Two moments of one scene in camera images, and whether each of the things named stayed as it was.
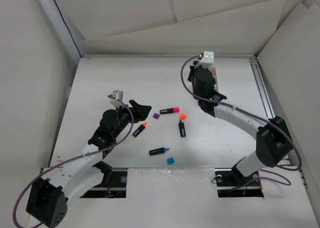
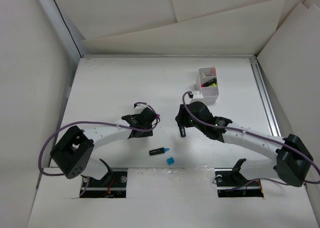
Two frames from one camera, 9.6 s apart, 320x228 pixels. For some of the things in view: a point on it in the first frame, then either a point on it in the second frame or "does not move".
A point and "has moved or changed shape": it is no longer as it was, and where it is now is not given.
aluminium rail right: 264,94 does not move
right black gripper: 193,70 to 182,117
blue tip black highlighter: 158,151 does not move
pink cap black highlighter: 169,110 has moved or changed shape
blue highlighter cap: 170,161 does not move
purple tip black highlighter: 182,129 does not move
